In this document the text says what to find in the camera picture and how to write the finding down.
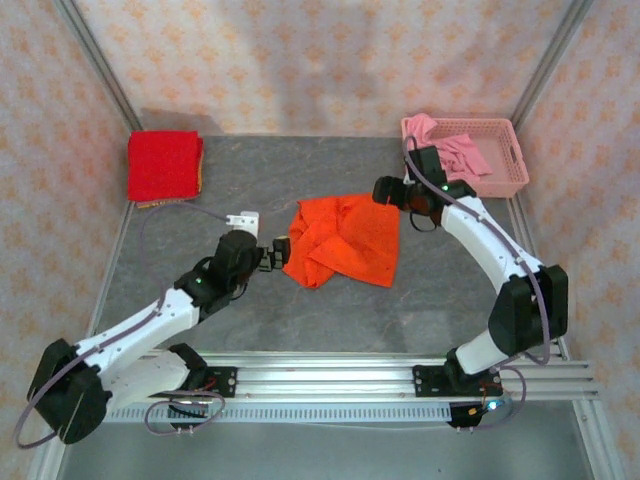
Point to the folded red t-shirt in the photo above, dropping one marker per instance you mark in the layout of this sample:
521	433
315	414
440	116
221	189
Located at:
162	165

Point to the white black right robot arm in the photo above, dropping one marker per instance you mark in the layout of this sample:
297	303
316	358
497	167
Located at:
475	235

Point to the aluminium side rail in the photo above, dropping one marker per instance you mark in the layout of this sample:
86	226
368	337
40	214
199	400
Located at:
102	300
520	215

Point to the pink plastic basket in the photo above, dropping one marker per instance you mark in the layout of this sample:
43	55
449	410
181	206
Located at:
505	145

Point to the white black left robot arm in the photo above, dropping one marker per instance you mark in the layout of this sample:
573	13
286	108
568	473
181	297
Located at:
140	325

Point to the pink t-shirt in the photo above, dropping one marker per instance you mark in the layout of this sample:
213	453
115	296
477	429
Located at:
465	155

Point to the orange t-shirt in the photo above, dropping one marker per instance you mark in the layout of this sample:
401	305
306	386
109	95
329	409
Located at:
350	240

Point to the black controller board bracket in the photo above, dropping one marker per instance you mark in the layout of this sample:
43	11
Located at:
470	415
187	412

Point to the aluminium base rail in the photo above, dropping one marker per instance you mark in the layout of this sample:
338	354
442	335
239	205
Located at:
325	380

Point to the aluminium frame post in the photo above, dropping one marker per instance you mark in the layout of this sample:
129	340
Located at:
555	55
94	55

